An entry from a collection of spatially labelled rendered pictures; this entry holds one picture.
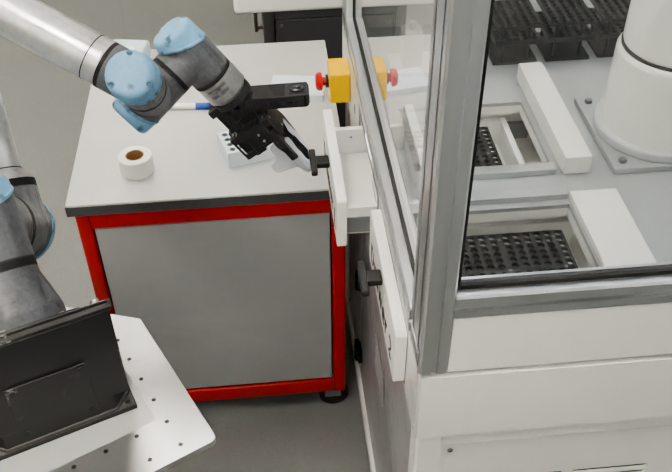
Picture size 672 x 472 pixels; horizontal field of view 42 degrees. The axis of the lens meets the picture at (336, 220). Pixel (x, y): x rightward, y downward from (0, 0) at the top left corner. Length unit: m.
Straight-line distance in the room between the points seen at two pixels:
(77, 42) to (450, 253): 0.64
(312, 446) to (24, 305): 1.15
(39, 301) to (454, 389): 0.60
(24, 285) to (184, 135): 0.76
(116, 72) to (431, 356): 0.60
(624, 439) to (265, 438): 1.10
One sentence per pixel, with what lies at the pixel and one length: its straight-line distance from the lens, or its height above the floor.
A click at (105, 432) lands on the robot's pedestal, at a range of 1.43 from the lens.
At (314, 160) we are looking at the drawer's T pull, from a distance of 1.62.
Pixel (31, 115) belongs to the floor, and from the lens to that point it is 3.60.
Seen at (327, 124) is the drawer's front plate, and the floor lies 0.93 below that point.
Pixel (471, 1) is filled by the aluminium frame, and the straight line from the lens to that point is 0.88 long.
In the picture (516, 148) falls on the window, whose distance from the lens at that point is 1.00.
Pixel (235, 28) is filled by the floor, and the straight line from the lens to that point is 4.01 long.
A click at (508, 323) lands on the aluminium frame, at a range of 1.17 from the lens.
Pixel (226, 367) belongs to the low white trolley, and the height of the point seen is 0.21.
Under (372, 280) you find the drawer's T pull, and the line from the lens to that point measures 1.38.
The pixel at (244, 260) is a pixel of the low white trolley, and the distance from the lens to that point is 1.94.
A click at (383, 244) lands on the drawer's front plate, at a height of 0.93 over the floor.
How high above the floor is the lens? 1.88
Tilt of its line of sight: 41 degrees down
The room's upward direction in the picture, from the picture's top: 1 degrees counter-clockwise
